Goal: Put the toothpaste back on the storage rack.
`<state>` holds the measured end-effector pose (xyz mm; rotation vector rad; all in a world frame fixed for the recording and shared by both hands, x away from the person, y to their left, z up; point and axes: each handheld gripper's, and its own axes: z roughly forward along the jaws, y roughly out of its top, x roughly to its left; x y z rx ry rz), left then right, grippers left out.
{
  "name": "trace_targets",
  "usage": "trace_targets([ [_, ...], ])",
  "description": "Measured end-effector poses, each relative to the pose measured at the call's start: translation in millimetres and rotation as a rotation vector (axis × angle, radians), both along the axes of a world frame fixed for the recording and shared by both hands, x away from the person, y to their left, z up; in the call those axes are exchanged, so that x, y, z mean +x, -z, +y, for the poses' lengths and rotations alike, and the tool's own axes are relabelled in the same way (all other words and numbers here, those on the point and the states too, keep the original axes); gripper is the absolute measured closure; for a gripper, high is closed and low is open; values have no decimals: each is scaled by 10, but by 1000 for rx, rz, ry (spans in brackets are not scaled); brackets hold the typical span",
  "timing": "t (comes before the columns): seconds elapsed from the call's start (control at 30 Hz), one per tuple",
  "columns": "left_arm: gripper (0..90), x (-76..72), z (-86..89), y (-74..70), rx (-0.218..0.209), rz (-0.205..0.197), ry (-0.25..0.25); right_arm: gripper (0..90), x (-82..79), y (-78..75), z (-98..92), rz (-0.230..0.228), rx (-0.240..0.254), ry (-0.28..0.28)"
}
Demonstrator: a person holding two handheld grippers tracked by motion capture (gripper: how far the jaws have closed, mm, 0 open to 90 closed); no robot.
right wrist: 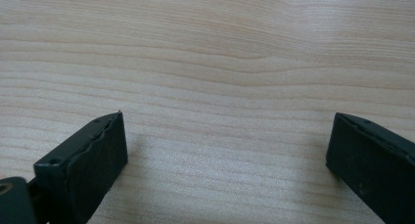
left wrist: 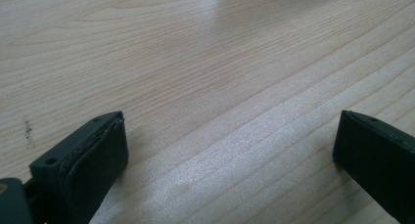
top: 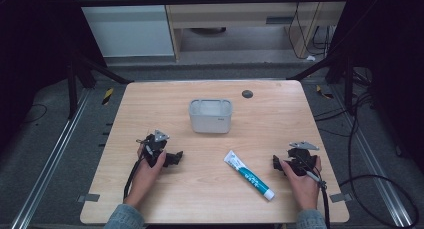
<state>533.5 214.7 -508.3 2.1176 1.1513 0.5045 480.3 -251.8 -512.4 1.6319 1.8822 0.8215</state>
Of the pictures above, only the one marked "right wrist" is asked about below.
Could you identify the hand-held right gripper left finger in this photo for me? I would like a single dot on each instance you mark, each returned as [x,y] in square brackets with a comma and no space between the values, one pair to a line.
[84,171]

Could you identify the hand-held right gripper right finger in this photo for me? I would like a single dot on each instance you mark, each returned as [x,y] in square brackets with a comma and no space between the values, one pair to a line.
[368,165]

